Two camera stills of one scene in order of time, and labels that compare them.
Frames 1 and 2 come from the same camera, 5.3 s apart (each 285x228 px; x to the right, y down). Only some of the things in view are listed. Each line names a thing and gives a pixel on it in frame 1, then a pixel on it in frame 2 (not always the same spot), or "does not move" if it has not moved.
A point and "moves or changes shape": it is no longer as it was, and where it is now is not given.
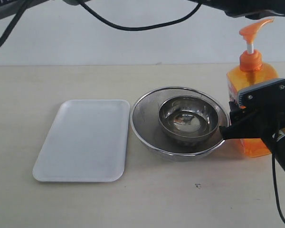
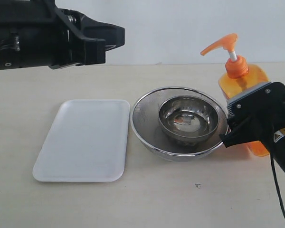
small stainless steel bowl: [188, 118] does not move
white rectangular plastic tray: [88, 142] does not move
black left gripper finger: [255, 9] → [114, 35]
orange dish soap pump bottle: [251, 75] moves or changes shape
